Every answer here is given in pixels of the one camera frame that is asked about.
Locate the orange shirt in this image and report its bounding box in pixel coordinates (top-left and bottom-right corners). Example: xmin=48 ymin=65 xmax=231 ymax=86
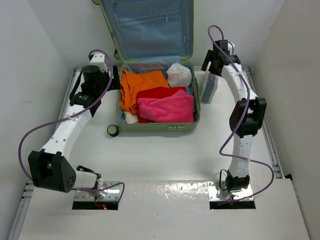
xmin=119 ymin=70 xmax=169 ymax=115

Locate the white first aid box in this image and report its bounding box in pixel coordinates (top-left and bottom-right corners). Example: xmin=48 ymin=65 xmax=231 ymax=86
xmin=199 ymin=71 xmax=219 ymax=104

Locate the white patterned garment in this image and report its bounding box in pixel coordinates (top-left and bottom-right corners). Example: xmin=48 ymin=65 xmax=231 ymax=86
xmin=123 ymin=111 xmax=139 ymax=124

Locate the white plastic bag bundle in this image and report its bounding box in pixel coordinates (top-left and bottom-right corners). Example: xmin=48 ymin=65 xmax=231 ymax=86
xmin=166 ymin=63 xmax=193 ymax=88

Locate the red cloth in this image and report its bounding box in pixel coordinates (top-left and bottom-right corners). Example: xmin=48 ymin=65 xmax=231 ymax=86
xmin=135 ymin=86 xmax=187 ymax=124

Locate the pink towel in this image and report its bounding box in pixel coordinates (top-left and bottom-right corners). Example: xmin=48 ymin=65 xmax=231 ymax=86
xmin=137 ymin=89 xmax=195 ymax=124

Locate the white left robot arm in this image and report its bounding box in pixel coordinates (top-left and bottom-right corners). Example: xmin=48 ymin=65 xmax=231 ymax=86
xmin=28 ymin=65 xmax=112 ymax=193

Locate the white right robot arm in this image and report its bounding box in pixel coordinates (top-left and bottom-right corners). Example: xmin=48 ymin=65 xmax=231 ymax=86
xmin=201 ymin=40 xmax=267 ymax=192

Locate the green suitcase with blue lining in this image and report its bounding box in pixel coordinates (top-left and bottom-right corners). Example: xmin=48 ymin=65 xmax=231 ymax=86
xmin=91 ymin=0 xmax=202 ymax=138

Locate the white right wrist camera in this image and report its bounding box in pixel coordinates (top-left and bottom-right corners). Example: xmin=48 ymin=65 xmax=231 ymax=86
xmin=227 ymin=41 xmax=235 ymax=55

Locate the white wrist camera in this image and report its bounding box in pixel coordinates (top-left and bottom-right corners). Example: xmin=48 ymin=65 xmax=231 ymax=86
xmin=88 ymin=51 xmax=108 ymax=72
xmin=227 ymin=41 xmax=235 ymax=55

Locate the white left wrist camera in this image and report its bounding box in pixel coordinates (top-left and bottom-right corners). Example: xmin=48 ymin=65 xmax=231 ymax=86
xmin=88 ymin=51 xmax=108 ymax=72

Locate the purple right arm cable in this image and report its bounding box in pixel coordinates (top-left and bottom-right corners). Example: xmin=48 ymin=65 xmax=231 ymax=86
xmin=207 ymin=24 xmax=275 ymax=204

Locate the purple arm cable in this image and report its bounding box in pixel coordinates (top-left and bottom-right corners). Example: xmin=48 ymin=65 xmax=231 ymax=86
xmin=207 ymin=24 xmax=275 ymax=204
xmin=18 ymin=49 xmax=126 ymax=203

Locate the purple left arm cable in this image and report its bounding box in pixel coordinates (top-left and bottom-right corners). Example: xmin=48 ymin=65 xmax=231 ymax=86
xmin=18 ymin=49 xmax=126 ymax=203

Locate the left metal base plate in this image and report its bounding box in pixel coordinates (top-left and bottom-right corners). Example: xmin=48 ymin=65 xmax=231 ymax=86
xmin=73 ymin=181 xmax=123 ymax=202

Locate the metal base plate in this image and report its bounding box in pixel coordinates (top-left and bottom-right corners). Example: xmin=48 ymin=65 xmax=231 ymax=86
xmin=207 ymin=181 xmax=254 ymax=203
xmin=73 ymin=181 xmax=123 ymax=202

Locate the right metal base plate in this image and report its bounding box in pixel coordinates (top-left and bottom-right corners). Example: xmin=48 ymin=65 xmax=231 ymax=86
xmin=207 ymin=181 xmax=254 ymax=203

